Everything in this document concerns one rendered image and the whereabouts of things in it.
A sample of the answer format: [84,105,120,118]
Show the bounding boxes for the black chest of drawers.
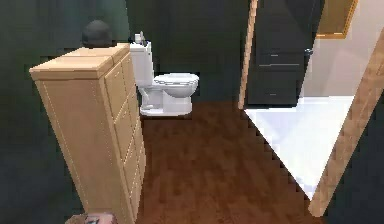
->
[244,0,326,108]

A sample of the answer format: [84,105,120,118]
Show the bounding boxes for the light wood chest of drawers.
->
[28,42,148,224]

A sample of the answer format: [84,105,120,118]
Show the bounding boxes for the white toilet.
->
[129,40,200,117]

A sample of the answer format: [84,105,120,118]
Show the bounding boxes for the small white object on toilet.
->
[134,30,149,47]

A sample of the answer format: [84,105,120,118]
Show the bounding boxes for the dark round object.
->
[81,19,118,49]

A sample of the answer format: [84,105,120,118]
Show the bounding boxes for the pink patterned cloth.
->
[64,211,118,224]

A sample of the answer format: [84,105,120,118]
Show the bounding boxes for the wood framed picture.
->
[315,0,360,40]

